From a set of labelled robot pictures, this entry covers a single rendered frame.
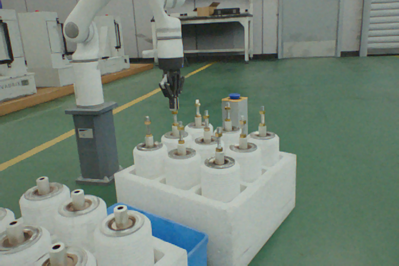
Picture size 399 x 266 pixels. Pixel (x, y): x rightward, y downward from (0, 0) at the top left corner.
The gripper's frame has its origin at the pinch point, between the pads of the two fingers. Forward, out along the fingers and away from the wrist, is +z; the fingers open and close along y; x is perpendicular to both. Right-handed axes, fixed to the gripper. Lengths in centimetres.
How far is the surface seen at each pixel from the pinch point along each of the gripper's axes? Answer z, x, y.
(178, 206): 20.3, -11.5, -22.5
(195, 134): 11.8, -3.5, 7.0
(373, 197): 35, -58, 26
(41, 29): -27, 222, 155
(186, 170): 12.7, -12.0, -17.8
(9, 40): -19, 204, 106
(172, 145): 11.9, -1.1, -4.7
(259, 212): 24.0, -29.3, -13.0
